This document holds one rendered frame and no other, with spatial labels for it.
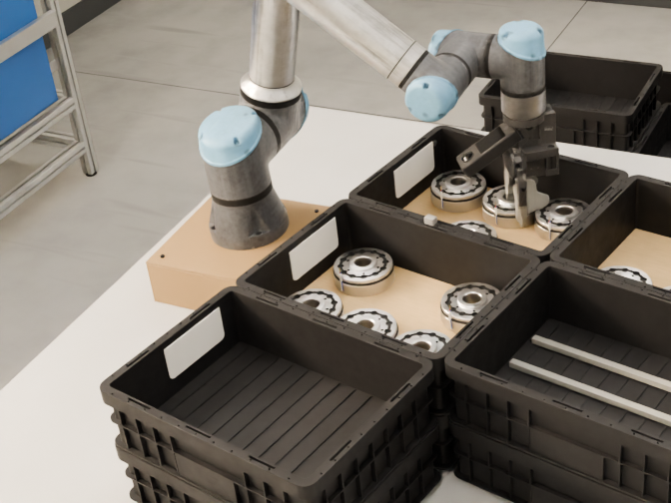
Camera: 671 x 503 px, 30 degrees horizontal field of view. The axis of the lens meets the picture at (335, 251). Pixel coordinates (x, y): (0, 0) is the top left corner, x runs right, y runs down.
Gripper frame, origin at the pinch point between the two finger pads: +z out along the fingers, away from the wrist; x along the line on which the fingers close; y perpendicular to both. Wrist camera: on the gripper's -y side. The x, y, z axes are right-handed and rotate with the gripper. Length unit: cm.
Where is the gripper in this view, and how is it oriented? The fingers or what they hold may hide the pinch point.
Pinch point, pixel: (514, 213)
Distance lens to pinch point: 225.7
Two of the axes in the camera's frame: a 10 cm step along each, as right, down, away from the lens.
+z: 1.0, 8.3, 5.5
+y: 9.8, -1.8, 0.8
